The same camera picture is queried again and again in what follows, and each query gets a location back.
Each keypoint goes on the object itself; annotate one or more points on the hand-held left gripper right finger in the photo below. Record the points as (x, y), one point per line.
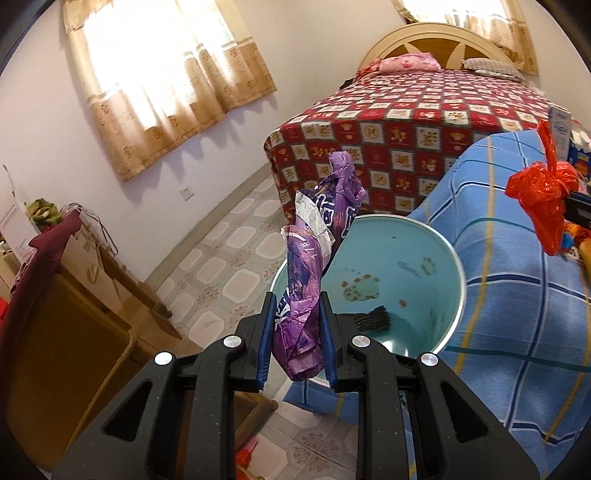
(327, 344)

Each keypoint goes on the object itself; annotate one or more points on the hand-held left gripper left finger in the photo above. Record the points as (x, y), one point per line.
(268, 344)

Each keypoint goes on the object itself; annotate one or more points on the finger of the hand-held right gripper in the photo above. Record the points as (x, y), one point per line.
(579, 205)

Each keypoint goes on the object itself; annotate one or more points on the red plastic bag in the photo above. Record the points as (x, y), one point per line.
(542, 194)

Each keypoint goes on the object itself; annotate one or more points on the purple snack wrapper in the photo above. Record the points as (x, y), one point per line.
(302, 277)

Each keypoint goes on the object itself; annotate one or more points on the light blue enamel basin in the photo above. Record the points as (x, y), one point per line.
(397, 258)

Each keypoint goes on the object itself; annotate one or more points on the small black comb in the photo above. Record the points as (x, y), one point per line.
(367, 318)

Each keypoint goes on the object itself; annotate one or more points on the blue snack packet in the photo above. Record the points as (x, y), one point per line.
(581, 157)

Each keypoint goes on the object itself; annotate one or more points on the wooden furniture leg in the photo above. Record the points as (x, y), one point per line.
(258, 410)

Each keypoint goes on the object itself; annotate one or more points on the white and blue carton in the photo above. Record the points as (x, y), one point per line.
(559, 131)

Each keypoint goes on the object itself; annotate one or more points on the red plastic scrap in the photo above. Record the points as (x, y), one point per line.
(244, 454)

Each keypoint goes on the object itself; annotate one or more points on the blue plaid cloth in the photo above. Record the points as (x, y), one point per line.
(508, 314)

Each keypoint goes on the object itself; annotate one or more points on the grey striped pillow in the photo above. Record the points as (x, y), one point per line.
(494, 69)

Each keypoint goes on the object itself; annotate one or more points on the beige wooden dresser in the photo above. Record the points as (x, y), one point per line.
(115, 277)

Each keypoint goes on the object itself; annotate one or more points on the beige patterned curtain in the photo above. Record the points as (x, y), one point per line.
(152, 83)
(512, 27)

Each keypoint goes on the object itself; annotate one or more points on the bed with red checkered cover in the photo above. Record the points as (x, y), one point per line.
(397, 124)

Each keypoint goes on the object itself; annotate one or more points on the cream wooden headboard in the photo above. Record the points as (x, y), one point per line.
(436, 44)

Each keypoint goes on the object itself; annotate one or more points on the pink pillow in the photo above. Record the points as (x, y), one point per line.
(408, 63)

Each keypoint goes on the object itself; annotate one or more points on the maroon cloth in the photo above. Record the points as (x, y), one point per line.
(41, 258)

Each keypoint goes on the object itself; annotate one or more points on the red pink cloth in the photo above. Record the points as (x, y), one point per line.
(369, 69)

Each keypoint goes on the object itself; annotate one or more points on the green patterned cloth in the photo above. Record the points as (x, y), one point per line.
(44, 212)

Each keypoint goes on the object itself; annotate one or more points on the dark cloth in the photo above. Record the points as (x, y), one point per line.
(346, 84)

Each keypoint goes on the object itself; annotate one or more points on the white cardboard box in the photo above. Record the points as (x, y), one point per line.
(18, 217)

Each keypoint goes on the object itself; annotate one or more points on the white wall socket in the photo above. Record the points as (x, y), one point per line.
(186, 193)

